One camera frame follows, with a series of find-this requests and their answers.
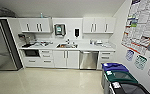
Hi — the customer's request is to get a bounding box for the stainless steel dishwasher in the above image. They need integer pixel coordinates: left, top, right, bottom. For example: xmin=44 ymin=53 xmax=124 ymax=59
xmin=79 ymin=50 xmax=100 ymax=71

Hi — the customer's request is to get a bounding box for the steel sink basin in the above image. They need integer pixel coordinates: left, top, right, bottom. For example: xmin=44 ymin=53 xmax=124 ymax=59
xmin=56 ymin=43 xmax=79 ymax=50

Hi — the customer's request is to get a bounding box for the chrome sink faucet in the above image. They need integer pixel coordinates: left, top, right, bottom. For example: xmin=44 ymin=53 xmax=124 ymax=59
xmin=64 ymin=38 xmax=72 ymax=46

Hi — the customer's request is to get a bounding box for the white two-door base cabinet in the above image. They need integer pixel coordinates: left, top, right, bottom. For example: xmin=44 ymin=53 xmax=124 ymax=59
xmin=53 ymin=49 xmax=81 ymax=70

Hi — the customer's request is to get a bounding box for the blue-label dish soap bottle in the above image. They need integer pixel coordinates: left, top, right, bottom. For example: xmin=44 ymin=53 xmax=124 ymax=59
xmin=89 ymin=38 xmax=94 ymax=45

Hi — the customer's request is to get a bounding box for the steel paper towel dispenser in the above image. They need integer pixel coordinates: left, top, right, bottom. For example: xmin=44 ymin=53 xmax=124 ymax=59
xmin=54 ymin=23 xmax=66 ymax=37

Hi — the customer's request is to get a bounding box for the dish drying rack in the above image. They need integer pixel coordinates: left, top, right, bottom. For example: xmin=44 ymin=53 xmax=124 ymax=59
xmin=22 ymin=41 xmax=43 ymax=49

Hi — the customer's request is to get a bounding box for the black built-in microwave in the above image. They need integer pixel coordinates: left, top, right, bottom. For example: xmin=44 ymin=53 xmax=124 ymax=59
xmin=22 ymin=48 xmax=41 ymax=58

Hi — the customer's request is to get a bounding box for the blue bottle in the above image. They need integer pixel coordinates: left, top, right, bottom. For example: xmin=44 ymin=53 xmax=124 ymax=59
xmin=40 ymin=12 xmax=45 ymax=19

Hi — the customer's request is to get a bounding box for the black coffee maker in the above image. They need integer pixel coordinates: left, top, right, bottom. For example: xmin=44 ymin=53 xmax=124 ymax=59
xmin=18 ymin=33 xmax=29 ymax=45

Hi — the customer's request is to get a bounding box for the round blue bin sign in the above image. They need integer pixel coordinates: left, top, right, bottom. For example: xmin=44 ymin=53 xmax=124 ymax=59
xmin=125 ymin=49 xmax=136 ymax=63

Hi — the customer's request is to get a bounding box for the round green bin sign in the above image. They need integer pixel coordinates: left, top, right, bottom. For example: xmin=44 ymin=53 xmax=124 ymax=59
xmin=134 ymin=54 xmax=148 ymax=71

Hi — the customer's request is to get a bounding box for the stainless steel refrigerator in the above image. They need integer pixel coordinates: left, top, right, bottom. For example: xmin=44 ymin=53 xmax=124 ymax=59
xmin=0 ymin=18 xmax=23 ymax=72

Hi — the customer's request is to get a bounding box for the black wall soap dispenser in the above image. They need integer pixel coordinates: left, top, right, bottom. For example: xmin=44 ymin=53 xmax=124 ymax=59
xmin=73 ymin=28 xmax=81 ymax=40

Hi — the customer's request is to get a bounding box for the large printed wall poster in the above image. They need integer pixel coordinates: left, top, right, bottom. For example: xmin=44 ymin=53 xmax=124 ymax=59
xmin=120 ymin=0 xmax=150 ymax=55

